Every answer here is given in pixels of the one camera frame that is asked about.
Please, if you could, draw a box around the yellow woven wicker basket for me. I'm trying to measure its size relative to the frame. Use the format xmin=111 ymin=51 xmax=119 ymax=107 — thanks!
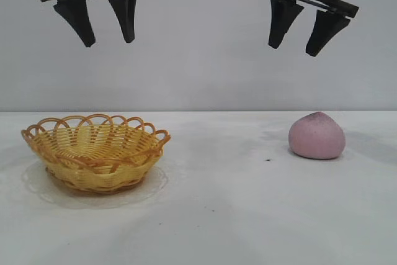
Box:
xmin=20 ymin=113 xmax=171 ymax=195

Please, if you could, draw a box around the pink peach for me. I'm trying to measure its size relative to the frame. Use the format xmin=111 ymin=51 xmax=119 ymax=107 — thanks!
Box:
xmin=288 ymin=111 xmax=346 ymax=161

